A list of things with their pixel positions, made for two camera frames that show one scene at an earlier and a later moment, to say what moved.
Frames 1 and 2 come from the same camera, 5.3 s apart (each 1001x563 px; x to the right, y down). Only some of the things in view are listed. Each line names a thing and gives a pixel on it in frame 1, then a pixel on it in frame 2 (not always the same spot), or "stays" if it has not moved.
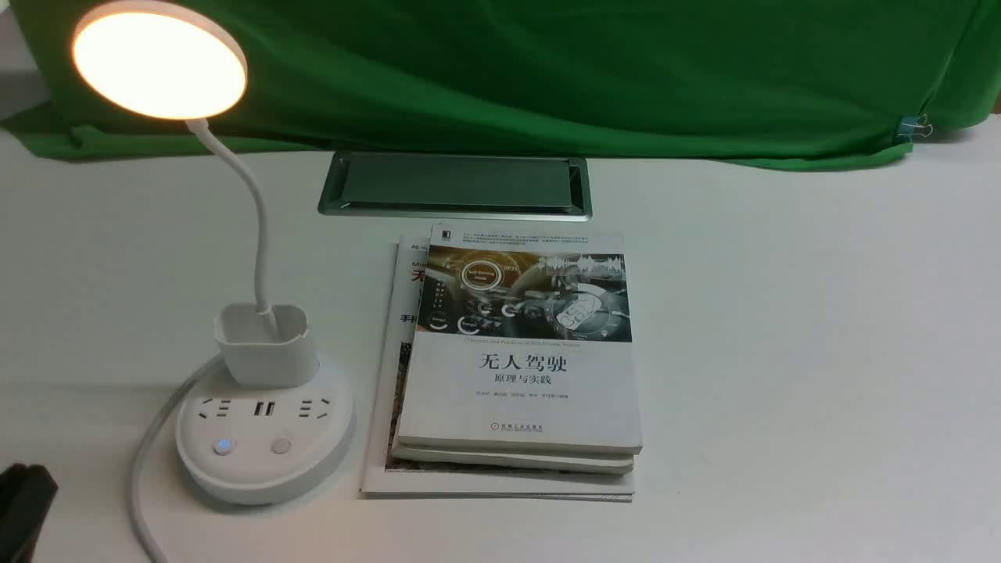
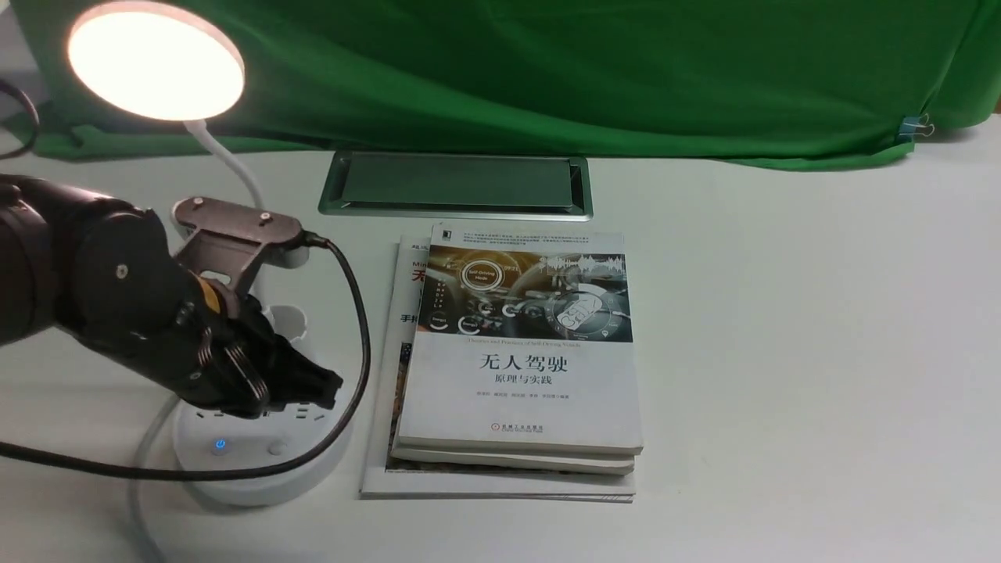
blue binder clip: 909,126 stays
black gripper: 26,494 -> 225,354
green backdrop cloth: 834,84 stays
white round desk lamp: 280,425 stays
